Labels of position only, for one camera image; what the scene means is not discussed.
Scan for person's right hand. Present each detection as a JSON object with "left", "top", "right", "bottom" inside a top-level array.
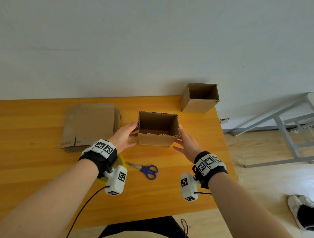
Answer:
[{"left": 173, "top": 124, "right": 203, "bottom": 164}]

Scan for person's left hand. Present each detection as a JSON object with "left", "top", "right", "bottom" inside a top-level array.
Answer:
[{"left": 108, "top": 121, "right": 138, "bottom": 154}]

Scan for yellow tape roll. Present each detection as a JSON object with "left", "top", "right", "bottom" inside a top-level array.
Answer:
[{"left": 96, "top": 154, "right": 126, "bottom": 185}]

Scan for brown cardboard paper box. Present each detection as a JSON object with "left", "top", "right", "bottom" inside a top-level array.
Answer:
[
  {"left": 181, "top": 83, "right": 220, "bottom": 113},
  {"left": 137, "top": 111, "right": 181, "bottom": 147}
]

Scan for stack of cardboard boxes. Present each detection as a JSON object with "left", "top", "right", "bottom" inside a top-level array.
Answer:
[{"left": 60, "top": 103, "right": 121, "bottom": 153}]

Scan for blue-handled scissors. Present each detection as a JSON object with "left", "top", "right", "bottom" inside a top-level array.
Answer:
[{"left": 125, "top": 161, "right": 158, "bottom": 180}]

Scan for person's right forearm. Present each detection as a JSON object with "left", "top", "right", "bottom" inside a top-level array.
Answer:
[{"left": 208, "top": 171, "right": 292, "bottom": 238}]

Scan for person's left forearm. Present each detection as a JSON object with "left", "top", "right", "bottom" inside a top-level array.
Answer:
[{"left": 0, "top": 159, "right": 98, "bottom": 238}]

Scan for person's dark and beige clothing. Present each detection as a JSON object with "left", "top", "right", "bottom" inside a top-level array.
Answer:
[{"left": 98, "top": 205, "right": 314, "bottom": 238}]

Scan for black left wristband with markers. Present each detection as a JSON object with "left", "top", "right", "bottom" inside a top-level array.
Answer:
[{"left": 78, "top": 139, "right": 118, "bottom": 179}]

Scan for black wristband with markers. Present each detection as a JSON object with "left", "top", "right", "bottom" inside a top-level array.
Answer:
[
  {"left": 192, "top": 151, "right": 229, "bottom": 190},
  {"left": 78, "top": 139, "right": 118, "bottom": 179}
]

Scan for black right wristband with markers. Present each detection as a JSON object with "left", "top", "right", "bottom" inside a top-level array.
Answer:
[{"left": 192, "top": 151, "right": 229, "bottom": 190}]

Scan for white shoe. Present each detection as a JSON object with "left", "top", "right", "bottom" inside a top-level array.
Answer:
[
  {"left": 287, "top": 195, "right": 307, "bottom": 231},
  {"left": 299, "top": 195, "right": 314, "bottom": 209}
]

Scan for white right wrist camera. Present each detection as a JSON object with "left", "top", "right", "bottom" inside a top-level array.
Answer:
[{"left": 180, "top": 173, "right": 199, "bottom": 202}]

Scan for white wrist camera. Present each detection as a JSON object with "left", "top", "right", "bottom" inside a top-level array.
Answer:
[
  {"left": 103, "top": 165, "right": 128, "bottom": 196},
  {"left": 180, "top": 173, "right": 199, "bottom": 202}
]

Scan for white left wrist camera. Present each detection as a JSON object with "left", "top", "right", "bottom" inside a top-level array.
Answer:
[{"left": 103, "top": 165, "right": 128, "bottom": 196}]

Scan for black left camera cable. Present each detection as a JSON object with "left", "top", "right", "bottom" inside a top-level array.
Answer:
[{"left": 65, "top": 185, "right": 110, "bottom": 238}]

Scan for grey metal table frame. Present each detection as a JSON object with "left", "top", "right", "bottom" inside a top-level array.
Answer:
[{"left": 223, "top": 92, "right": 314, "bottom": 169}]

